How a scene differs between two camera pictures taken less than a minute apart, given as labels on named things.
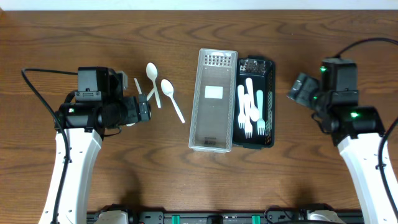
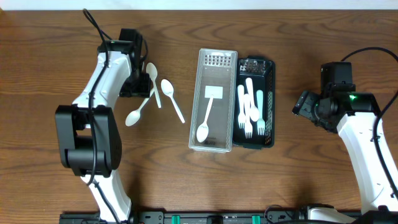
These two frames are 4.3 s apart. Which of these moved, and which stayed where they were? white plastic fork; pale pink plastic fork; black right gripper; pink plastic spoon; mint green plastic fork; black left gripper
Moved: black left gripper; black right gripper
Stayed: mint green plastic fork; pale pink plastic fork; white plastic fork; pink plastic spoon
